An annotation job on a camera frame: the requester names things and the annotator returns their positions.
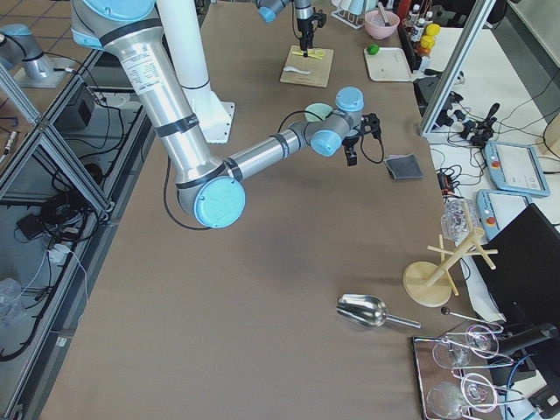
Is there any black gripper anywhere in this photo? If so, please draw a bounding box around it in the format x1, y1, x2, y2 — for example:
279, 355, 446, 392
342, 134, 362, 166
295, 8, 313, 49

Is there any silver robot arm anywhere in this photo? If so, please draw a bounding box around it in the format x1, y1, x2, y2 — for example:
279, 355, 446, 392
255, 0, 315, 54
71, 1, 364, 228

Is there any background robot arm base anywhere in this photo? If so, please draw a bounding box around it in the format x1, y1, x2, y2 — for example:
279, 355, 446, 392
1, 24, 64, 88

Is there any white ceramic spoon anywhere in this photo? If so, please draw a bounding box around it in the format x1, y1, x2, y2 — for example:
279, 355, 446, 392
283, 66, 312, 75

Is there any pink bowl of ice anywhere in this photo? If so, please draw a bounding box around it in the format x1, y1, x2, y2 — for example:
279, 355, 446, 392
364, 10, 401, 39

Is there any yellow plastic knife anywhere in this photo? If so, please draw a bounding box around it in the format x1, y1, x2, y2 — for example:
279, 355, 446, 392
291, 50, 316, 59

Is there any wooden cutting board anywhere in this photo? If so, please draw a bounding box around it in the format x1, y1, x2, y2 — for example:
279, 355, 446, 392
280, 45, 334, 88

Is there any grey folded cloth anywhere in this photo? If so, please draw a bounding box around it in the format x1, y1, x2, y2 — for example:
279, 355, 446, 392
384, 154, 424, 180

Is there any green lime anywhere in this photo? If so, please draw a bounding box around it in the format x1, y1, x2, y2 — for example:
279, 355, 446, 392
367, 44, 380, 55

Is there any steel muddler black tip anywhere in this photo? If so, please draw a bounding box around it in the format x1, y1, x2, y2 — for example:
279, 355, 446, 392
377, 3, 391, 27

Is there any cream rabbit tray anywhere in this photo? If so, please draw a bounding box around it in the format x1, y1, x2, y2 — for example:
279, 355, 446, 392
363, 47, 412, 82

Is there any clear glass juicer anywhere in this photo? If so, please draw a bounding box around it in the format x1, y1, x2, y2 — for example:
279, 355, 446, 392
441, 199, 480, 242

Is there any wooden mug tree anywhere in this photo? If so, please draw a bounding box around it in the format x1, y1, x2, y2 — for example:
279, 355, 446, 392
402, 203, 498, 307

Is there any silver metal scoop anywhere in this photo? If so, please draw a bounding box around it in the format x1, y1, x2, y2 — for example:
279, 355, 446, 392
336, 293, 422, 329

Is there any teach pendant lower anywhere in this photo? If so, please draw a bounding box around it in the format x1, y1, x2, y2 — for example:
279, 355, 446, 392
476, 189, 533, 241

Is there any teach pendant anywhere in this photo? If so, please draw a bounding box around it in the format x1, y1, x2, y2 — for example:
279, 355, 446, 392
484, 141, 550, 197
476, 189, 533, 241

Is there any teach pendant upper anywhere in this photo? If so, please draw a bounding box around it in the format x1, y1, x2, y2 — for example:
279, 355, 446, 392
484, 141, 550, 197

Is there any black monitor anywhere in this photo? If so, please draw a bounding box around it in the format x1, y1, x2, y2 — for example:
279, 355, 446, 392
477, 204, 559, 326

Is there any wine glass rack tray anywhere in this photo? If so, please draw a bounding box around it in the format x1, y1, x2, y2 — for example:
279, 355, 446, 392
411, 324, 524, 419

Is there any white wire cup rack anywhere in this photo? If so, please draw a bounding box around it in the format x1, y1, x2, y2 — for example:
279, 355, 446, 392
331, 0, 365, 30

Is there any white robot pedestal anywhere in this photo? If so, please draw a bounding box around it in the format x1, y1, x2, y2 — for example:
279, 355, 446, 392
157, 0, 235, 144

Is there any aluminium frame post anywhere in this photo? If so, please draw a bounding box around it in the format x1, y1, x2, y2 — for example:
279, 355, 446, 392
418, 0, 496, 137

